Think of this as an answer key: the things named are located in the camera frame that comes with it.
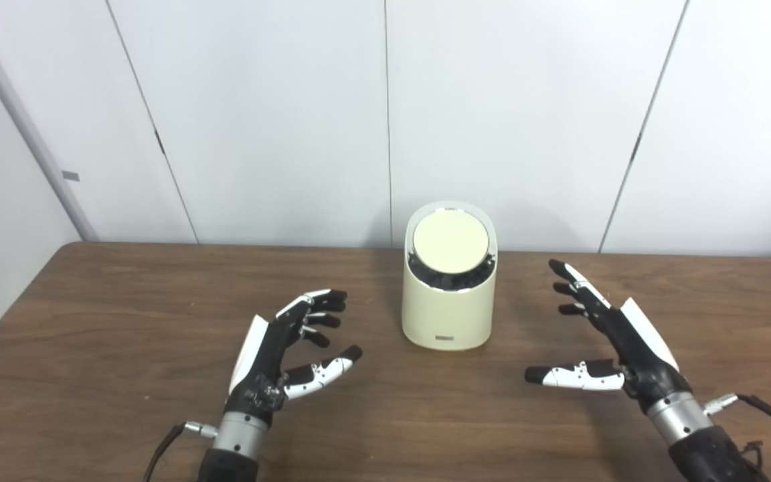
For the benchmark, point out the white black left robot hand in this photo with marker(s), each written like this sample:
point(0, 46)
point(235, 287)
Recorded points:
point(262, 361)

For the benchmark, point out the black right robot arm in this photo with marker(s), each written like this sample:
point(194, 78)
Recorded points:
point(700, 445)

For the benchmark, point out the cream-colored desktop bin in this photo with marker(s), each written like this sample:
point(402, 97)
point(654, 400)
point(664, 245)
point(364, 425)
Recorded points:
point(449, 318)

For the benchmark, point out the black bin liner bag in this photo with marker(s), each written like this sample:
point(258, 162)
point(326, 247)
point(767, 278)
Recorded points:
point(452, 281)

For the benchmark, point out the round cream bin lid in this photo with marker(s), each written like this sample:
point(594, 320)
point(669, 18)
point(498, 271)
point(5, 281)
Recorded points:
point(450, 241)

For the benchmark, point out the grey wall corner post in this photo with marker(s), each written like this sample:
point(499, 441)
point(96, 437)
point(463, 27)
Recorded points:
point(19, 100)

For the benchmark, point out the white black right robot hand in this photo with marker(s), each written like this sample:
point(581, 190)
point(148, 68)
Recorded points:
point(646, 361)

